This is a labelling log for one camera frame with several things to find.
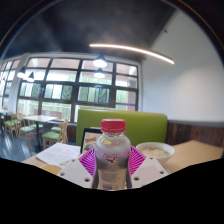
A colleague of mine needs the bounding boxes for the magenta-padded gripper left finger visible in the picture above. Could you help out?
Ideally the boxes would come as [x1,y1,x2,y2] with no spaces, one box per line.
[57,147,97,190]

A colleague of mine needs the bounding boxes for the wooden dining table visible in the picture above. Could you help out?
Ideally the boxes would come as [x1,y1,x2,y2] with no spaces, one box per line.
[22,114,58,151]

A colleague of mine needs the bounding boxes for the white paper sheets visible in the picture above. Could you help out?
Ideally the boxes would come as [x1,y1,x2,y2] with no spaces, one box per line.
[35,142,82,168]

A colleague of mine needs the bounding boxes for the black-framed window wall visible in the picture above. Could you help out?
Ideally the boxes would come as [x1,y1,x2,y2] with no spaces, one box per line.
[0,57,139,123]

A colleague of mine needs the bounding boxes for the clear red-capped drink bottle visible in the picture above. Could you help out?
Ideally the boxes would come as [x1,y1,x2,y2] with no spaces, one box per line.
[91,118,133,191]

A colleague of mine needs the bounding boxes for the dark pendant lamps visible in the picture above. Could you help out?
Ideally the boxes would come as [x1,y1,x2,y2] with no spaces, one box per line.
[16,54,108,83]

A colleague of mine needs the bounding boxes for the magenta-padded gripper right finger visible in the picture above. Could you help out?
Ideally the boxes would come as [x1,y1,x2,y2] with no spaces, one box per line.
[127,145,170,189]

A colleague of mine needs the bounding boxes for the white bowl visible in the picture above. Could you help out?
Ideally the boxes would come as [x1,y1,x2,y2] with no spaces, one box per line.
[135,142,176,165]

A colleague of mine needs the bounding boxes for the wooden chairs with green seats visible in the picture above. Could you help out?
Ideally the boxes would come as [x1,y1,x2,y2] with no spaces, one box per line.
[0,113,69,151]

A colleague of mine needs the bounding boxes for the green upholstered bench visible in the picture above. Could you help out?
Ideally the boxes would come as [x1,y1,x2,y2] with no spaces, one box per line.
[75,108,169,148]

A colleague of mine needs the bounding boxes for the sticker-covered black laptop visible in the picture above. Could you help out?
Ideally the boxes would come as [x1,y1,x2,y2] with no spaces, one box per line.
[79,127,104,154]

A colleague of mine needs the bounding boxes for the long linear ceiling light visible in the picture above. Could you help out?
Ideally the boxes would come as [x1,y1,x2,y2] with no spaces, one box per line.
[89,42,175,66]

